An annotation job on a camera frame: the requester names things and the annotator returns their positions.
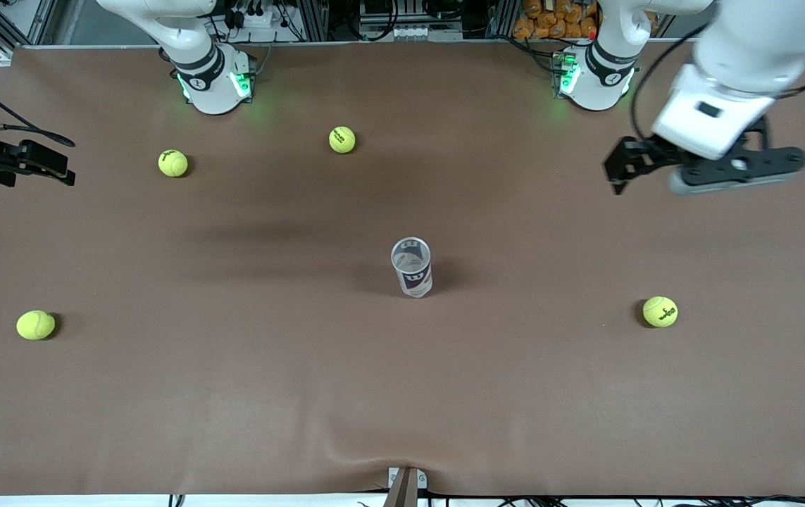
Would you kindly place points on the brown table mat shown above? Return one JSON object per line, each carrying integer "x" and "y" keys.
{"x": 402, "y": 387}

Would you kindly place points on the white power strip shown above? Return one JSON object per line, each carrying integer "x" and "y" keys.
{"x": 261, "y": 21}

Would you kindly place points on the aluminium cell frame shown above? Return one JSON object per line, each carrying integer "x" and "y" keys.
{"x": 314, "y": 17}

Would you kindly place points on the white connector strip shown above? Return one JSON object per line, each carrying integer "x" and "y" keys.
{"x": 409, "y": 32}

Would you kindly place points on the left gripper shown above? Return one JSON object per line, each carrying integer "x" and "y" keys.
{"x": 645, "y": 152}

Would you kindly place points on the yellow tennis ball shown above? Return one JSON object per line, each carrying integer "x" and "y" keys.
{"x": 173, "y": 163}
{"x": 660, "y": 311}
{"x": 35, "y": 324}
{"x": 342, "y": 139}

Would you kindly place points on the orange snack bags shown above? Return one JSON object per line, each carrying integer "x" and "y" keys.
{"x": 550, "y": 24}

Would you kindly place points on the metal clamp bracket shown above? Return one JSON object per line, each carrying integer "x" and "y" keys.
{"x": 406, "y": 482}

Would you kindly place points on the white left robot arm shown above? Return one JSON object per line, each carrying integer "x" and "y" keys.
{"x": 761, "y": 42}

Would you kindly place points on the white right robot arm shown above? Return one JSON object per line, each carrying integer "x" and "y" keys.
{"x": 212, "y": 88}

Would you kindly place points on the clear tennis ball can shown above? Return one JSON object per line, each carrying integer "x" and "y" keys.
{"x": 413, "y": 278}

